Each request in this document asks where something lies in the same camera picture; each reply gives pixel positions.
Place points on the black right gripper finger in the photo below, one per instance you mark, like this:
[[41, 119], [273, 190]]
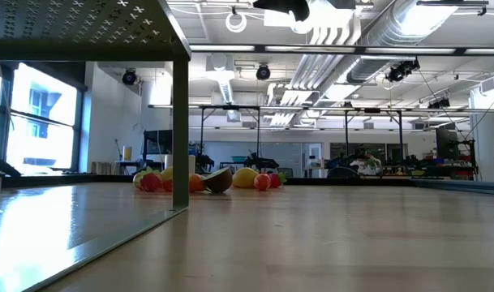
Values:
[[283, 6]]

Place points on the red strawberry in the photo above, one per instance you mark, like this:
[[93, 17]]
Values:
[[149, 182], [168, 185], [276, 179]]

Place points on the black background robot arm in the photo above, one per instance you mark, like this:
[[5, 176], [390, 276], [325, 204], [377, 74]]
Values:
[[265, 163]]

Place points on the small orange fruit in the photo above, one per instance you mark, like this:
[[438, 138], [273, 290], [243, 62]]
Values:
[[196, 183]]

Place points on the bright ceiling light panel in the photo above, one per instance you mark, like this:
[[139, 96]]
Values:
[[332, 18]]

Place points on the black round ceiling spotlight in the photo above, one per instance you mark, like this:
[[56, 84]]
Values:
[[263, 72], [129, 76]]

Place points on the teal bin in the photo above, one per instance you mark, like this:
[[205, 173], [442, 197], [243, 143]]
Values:
[[238, 159]]

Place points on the black chair back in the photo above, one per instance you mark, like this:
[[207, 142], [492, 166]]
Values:
[[340, 173]]

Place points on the person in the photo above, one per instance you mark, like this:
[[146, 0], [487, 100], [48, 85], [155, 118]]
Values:
[[366, 165]]

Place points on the black monitor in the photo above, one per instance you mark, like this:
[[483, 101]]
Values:
[[159, 142]]

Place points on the green perforated metal stand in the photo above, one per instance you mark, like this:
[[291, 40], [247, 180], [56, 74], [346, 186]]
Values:
[[88, 24]]

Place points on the black background machine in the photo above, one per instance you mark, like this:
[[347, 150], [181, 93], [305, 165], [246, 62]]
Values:
[[445, 142]]

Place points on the yellow container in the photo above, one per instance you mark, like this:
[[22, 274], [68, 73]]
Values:
[[127, 154]]

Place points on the white cabinet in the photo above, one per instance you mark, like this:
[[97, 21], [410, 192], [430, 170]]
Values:
[[490, 142]]

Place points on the large window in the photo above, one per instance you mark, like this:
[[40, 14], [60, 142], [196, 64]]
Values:
[[44, 101]]

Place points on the silver ventilation duct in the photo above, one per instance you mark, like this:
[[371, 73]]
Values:
[[386, 32]]

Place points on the black metal gantry frame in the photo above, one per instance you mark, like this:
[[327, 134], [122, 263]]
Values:
[[232, 107], [371, 110]]

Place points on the black aluminium table frame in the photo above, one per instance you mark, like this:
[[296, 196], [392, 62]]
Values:
[[68, 180]]

